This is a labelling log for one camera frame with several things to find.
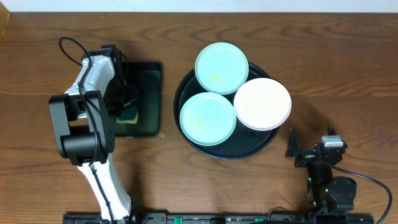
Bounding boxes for green yellow sponge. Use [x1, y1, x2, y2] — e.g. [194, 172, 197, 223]
[116, 106, 139, 124]

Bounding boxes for white pink plate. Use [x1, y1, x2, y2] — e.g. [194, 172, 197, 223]
[233, 78, 292, 131]

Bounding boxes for mint plate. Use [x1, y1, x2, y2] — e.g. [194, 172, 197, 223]
[194, 42, 249, 95]
[179, 92, 236, 146]

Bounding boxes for mint plate top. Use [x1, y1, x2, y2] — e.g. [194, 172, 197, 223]
[194, 42, 249, 95]

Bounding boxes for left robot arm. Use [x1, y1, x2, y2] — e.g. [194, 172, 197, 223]
[49, 45, 138, 223]

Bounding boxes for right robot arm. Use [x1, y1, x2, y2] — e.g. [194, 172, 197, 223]
[285, 126, 357, 213]

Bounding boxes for black rectangular tray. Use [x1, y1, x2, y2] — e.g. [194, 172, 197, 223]
[112, 62, 162, 138]

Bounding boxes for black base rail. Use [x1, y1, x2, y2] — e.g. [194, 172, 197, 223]
[62, 213, 374, 224]

